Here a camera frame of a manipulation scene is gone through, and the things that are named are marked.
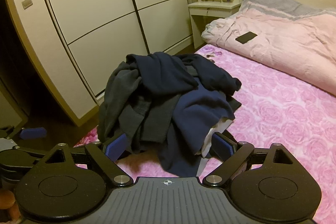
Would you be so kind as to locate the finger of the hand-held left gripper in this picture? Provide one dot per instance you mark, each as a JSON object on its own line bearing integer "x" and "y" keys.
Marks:
{"x": 32, "y": 133}

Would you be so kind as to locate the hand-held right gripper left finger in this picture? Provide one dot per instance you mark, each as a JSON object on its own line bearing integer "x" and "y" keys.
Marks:
{"x": 115, "y": 147}

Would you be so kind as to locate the pink duvet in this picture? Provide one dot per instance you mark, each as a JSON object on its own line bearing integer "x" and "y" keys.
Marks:
{"x": 288, "y": 43}

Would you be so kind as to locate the navy blue garment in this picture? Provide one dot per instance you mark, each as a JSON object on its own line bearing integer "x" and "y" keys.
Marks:
{"x": 197, "y": 108}

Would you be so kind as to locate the white garment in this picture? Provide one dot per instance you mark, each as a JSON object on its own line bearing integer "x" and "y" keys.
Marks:
{"x": 219, "y": 125}

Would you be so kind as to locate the black phone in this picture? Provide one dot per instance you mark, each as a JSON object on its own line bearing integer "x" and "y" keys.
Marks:
{"x": 246, "y": 37}

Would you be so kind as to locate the white vanity table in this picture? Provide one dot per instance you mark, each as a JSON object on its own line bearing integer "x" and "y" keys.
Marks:
{"x": 210, "y": 7}

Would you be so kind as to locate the cream sliding door wardrobe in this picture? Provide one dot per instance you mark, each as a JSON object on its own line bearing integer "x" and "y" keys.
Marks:
{"x": 92, "y": 3}

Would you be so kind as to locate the pink rose print blanket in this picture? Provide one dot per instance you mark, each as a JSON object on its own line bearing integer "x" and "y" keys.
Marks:
{"x": 275, "y": 121}

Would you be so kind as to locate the dark grey garment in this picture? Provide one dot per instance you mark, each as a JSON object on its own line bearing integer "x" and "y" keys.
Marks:
{"x": 123, "y": 113}

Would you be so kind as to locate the light switch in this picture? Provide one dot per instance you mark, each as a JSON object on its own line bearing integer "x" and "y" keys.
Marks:
{"x": 27, "y": 2}

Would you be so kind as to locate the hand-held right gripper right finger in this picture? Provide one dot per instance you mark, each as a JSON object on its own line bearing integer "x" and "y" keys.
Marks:
{"x": 223, "y": 146}

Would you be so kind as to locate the person's left hand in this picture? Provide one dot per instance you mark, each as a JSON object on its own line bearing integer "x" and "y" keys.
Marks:
{"x": 7, "y": 201}

